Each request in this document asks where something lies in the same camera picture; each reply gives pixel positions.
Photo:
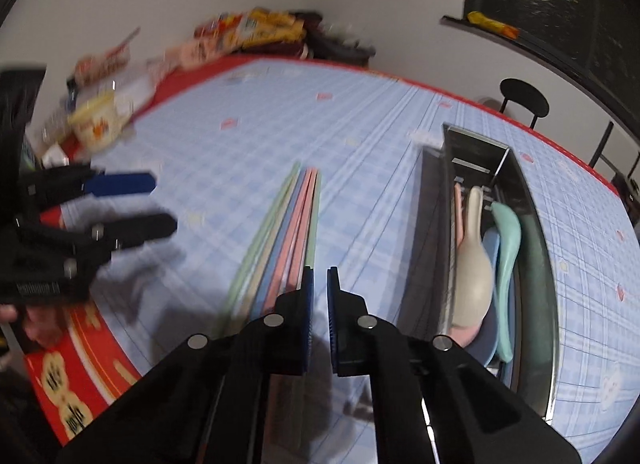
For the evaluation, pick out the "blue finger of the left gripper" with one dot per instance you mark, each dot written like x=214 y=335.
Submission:
x=133 y=231
x=127 y=183

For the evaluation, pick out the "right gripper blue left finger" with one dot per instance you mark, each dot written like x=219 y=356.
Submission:
x=306 y=310

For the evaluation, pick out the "blue plaid table mat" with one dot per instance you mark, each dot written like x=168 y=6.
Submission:
x=375 y=223

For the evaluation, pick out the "black framed window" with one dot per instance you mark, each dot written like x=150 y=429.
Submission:
x=595 y=43

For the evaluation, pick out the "beige chopstick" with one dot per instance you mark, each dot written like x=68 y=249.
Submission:
x=272 y=253

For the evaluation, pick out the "pink chopstick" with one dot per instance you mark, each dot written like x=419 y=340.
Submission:
x=288 y=241
x=296 y=256

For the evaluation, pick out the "black round stool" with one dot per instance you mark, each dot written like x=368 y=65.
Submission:
x=525 y=95

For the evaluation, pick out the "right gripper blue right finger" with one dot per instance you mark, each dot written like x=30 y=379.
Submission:
x=336 y=323

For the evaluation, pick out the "light green chopstick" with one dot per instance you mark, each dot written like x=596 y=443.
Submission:
x=243 y=289

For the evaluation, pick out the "blue plastic spoon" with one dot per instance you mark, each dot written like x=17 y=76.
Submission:
x=485 y=344

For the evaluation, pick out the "grey stool with bag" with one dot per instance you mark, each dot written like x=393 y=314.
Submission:
x=338 y=47

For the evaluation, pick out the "person left hand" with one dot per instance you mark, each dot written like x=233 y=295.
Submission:
x=42 y=325

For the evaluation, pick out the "pink plastic spoon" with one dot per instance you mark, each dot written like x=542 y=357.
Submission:
x=465 y=322

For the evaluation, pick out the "beige plastic spoon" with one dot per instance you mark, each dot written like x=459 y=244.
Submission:
x=472 y=268

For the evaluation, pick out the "green plastic spoon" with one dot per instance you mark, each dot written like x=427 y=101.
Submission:
x=510 y=233

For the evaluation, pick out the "snack packages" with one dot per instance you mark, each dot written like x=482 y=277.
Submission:
x=211 y=41

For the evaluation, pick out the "black folding chair frame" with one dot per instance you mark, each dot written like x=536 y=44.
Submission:
x=617 y=153

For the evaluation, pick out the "plastic bowl with lid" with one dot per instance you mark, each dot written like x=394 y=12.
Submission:
x=134 y=88

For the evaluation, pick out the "food container with chopstick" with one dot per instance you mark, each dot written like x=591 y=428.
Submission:
x=94 y=67

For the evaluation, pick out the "yellow snack bag on sill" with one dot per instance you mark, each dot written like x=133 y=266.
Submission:
x=492 y=26

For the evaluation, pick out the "yellow cartoon mug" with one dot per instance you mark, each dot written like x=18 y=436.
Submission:
x=98 y=122

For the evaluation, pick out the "black metal utensil tray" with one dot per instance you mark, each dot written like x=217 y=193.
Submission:
x=459 y=156

